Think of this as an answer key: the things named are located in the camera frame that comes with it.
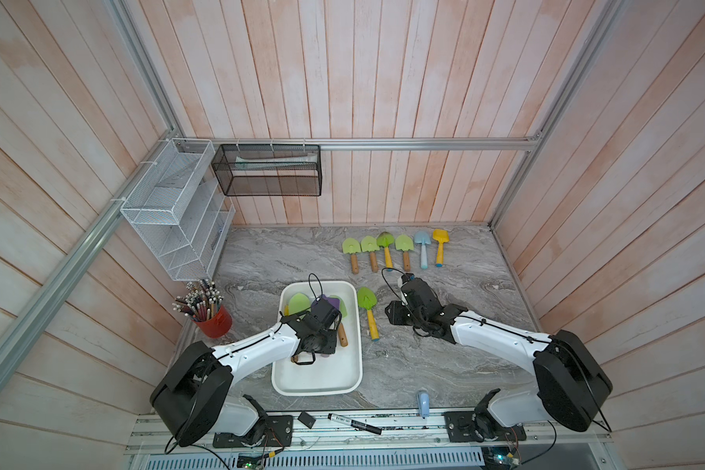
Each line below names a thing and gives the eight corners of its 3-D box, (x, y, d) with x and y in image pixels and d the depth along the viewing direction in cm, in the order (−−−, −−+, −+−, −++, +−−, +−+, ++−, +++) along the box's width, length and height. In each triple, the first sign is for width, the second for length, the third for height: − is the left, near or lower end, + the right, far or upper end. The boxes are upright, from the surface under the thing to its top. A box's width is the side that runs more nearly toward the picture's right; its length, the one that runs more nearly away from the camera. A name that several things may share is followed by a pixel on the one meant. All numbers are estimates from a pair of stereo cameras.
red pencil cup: (196, 339, 91) (168, 311, 77) (207, 309, 98) (182, 278, 84) (231, 339, 91) (209, 311, 77) (239, 309, 98) (221, 278, 84)
